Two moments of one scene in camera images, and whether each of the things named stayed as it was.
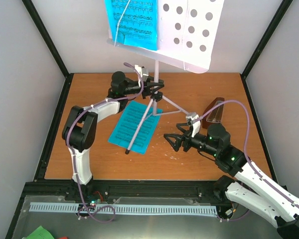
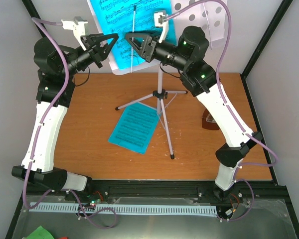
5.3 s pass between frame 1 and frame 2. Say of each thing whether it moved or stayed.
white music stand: moved
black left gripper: moved
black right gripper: moved
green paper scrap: stayed
